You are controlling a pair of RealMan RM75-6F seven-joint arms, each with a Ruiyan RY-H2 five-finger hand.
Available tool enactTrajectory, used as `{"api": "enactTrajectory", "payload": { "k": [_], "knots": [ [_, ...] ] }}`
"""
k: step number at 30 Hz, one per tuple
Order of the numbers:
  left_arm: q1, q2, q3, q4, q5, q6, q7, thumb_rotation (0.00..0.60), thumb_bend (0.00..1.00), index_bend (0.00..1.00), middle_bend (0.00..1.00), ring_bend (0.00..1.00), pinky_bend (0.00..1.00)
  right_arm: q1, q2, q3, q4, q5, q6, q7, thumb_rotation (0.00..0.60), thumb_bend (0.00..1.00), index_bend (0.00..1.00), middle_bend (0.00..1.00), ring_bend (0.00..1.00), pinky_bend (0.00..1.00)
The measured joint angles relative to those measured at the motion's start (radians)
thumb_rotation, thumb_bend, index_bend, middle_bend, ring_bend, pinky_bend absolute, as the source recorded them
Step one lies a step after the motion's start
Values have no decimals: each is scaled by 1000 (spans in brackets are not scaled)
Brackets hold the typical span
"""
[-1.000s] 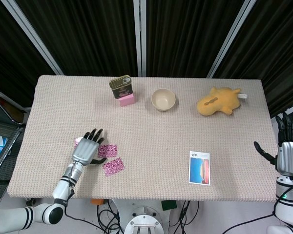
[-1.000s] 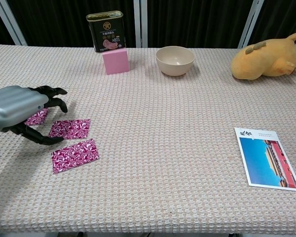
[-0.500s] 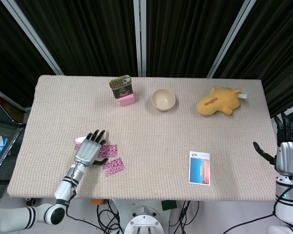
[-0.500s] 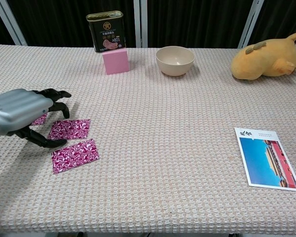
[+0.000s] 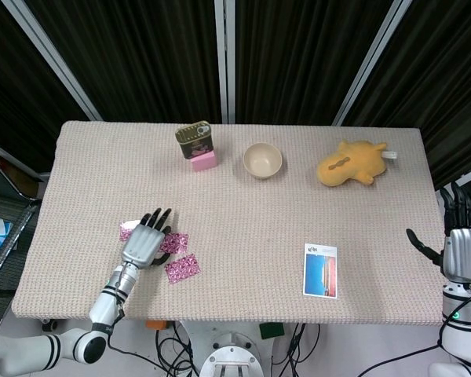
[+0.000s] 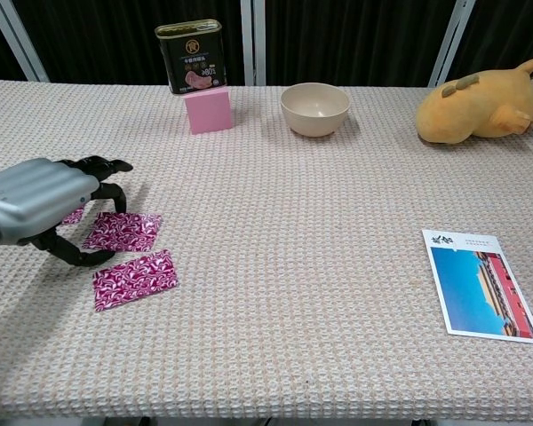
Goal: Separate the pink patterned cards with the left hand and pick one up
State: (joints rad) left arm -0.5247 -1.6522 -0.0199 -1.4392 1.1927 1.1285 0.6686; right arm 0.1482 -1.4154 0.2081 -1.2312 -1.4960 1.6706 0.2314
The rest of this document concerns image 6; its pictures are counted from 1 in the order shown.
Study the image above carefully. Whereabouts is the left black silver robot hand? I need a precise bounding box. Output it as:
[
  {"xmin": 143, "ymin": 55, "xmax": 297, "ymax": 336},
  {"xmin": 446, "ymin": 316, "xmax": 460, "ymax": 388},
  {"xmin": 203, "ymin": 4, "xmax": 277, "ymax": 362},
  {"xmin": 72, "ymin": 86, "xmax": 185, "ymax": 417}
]
[{"xmin": 0, "ymin": 154, "xmax": 134, "ymax": 267}]

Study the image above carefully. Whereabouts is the white partition frame post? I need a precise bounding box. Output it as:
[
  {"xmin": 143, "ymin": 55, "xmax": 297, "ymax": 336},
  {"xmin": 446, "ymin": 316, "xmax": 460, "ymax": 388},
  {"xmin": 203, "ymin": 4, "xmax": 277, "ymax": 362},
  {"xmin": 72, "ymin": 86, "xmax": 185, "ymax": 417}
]
[
  {"xmin": 239, "ymin": 0, "xmax": 267, "ymax": 87},
  {"xmin": 0, "ymin": 0, "xmax": 51, "ymax": 83},
  {"xmin": 427, "ymin": 0, "xmax": 477, "ymax": 88}
]

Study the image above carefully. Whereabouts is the pink cube block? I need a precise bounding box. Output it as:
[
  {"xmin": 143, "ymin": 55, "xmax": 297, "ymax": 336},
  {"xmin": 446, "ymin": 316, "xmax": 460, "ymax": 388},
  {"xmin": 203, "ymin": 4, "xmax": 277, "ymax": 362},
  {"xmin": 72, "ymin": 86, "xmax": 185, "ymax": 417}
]
[{"xmin": 184, "ymin": 86, "xmax": 233, "ymax": 136}]

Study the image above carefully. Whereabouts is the blue red postcard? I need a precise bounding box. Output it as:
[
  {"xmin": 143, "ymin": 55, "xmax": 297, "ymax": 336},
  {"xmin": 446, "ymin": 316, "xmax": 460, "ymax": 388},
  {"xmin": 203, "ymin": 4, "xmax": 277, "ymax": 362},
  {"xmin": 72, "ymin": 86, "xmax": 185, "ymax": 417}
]
[{"xmin": 421, "ymin": 228, "xmax": 533, "ymax": 346}]

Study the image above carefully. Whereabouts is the beige bowl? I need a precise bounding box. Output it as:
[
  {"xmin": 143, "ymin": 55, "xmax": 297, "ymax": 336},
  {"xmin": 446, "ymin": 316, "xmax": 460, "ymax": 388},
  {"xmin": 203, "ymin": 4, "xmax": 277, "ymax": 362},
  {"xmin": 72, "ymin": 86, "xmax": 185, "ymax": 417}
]
[{"xmin": 280, "ymin": 82, "xmax": 352, "ymax": 138}]

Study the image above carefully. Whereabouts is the yellow plush toy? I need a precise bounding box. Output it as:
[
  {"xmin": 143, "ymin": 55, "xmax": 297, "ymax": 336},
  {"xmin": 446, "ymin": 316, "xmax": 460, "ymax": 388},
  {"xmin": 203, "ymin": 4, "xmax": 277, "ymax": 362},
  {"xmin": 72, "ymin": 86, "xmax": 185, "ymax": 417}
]
[{"xmin": 416, "ymin": 57, "xmax": 533, "ymax": 145}]

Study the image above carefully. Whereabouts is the dark luncheon meat can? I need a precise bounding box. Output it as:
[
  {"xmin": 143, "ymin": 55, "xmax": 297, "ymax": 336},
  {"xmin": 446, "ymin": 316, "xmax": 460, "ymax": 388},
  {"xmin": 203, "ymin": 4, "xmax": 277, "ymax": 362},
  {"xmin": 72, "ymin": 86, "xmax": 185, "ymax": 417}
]
[{"xmin": 154, "ymin": 18, "xmax": 228, "ymax": 96}]

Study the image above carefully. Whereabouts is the beige woven tablecloth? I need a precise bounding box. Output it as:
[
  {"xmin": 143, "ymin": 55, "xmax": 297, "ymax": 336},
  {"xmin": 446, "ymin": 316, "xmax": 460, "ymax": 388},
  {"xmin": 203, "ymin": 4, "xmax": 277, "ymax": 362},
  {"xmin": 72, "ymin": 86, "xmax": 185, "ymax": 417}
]
[{"xmin": 0, "ymin": 78, "xmax": 533, "ymax": 422}]

